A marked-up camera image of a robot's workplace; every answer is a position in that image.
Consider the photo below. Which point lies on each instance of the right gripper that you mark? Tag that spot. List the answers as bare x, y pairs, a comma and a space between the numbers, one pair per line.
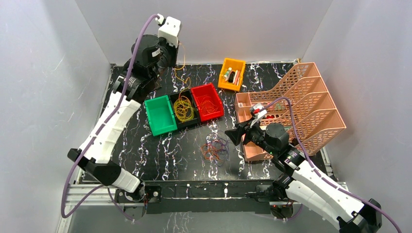
235, 134

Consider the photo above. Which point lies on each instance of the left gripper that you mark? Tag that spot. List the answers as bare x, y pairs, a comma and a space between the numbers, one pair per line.
167, 58

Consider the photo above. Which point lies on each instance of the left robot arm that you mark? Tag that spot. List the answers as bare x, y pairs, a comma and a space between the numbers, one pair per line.
136, 81

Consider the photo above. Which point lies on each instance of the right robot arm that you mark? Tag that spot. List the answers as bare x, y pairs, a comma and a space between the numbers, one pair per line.
306, 184

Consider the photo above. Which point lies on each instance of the dark book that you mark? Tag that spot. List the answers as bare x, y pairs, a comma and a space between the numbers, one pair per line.
157, 86

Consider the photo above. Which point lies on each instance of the red plastic bin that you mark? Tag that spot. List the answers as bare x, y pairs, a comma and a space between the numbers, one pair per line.
209, 104

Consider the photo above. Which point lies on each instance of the black plastic bin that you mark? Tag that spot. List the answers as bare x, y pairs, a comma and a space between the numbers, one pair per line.
184, 108

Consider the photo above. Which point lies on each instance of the orange-yellow plastic bin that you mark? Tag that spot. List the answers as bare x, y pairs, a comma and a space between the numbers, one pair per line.
231, 74

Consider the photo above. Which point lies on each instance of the green plastic bin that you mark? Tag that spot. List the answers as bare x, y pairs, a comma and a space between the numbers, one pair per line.
160, 115

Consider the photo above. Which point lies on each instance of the pink desk organizer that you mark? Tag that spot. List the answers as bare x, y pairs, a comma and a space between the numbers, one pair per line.
316, 116

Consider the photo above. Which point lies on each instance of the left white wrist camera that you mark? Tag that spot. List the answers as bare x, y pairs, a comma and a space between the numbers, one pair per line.
169, 28

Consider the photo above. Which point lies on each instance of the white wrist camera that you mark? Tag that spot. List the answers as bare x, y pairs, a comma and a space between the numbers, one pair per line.
258, 111
169, 28

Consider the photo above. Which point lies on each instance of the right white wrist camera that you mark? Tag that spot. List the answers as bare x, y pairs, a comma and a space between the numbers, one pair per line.
258, 111

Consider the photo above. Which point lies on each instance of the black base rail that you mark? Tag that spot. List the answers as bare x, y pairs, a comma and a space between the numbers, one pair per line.
159, 197

